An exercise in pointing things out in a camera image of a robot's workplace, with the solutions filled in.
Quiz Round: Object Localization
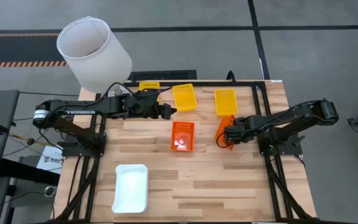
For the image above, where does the white plastic bin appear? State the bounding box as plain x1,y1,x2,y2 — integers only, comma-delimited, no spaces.
111,164,149,214

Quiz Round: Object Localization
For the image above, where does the yellow cable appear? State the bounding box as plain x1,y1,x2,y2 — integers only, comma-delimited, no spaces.
8,132,58,147

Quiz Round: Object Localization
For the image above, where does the white printed paper sheet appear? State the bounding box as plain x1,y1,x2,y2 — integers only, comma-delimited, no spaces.
36,145,65,175

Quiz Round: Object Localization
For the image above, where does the yellow plastic mesh basket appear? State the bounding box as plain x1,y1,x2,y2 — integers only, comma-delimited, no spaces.
214,89,239,118
172,83,198,113
139,82,160,92

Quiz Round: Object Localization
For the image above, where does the white shade table lamp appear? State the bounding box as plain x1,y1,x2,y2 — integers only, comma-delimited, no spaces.
56,16,134,98

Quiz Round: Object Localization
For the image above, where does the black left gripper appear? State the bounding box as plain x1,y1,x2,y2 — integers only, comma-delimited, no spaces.
128,91,178,121

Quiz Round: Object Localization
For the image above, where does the orange plastic mesh basket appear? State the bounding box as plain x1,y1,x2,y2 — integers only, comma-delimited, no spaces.
214,114,236,151
170,121,196,153

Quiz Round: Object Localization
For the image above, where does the black desk base bar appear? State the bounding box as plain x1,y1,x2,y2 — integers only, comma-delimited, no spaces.
0,157,61,187

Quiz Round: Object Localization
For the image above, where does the silver round ring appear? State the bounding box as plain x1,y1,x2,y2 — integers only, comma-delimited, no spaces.
43,185,58,198

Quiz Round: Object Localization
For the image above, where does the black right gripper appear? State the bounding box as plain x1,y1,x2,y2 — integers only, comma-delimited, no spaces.
224,115,257,144

